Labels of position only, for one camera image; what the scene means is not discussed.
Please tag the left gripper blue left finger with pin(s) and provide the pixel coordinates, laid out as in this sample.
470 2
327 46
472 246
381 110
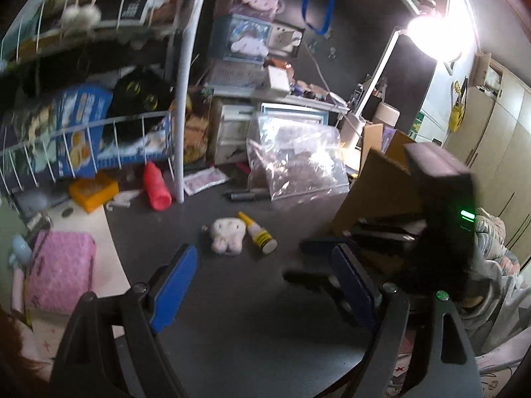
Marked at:
169 286

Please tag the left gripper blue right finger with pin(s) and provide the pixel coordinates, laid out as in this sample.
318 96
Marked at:
361 294

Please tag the small white plush bunny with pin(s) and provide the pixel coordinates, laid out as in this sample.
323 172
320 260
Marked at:
227 235

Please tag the brown cardboard box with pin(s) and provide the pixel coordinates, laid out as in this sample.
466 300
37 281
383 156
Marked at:
384 187

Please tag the red pink bottle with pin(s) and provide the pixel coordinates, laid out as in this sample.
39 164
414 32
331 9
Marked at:
154 184

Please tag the yellow super glue bottle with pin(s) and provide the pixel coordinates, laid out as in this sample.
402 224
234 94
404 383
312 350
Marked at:
260 236

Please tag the white pink sachet packet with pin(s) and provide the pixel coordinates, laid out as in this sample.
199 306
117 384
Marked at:
203 180

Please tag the pink book box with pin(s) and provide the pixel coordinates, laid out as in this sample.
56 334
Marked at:
61 271

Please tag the black marker pen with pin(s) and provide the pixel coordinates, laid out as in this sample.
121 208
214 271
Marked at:
247 195

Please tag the orange small box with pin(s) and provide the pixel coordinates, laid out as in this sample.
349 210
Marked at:
92 193

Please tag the beige wardrobe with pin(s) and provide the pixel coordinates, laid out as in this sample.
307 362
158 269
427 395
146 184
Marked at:
494 141

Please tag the white paper sheet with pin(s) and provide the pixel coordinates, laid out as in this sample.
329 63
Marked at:
109 276

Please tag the yellow hanging bag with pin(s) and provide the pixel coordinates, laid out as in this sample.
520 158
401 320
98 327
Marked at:
458 110

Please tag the clear zip plastic bag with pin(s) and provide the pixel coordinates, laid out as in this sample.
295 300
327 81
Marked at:
294 159

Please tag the portrait picture book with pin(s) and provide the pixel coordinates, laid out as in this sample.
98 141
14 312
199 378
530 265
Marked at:
197 126

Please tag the blue snack package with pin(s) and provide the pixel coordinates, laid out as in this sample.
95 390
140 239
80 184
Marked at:
81 112

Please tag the white desk lamp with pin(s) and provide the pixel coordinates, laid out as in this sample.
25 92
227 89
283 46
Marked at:
405 71

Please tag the stacked plush toy boxes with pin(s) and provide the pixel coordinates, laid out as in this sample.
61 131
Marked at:
241 29

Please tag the white wire shelf rack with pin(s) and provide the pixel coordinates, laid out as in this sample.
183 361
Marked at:
139 50

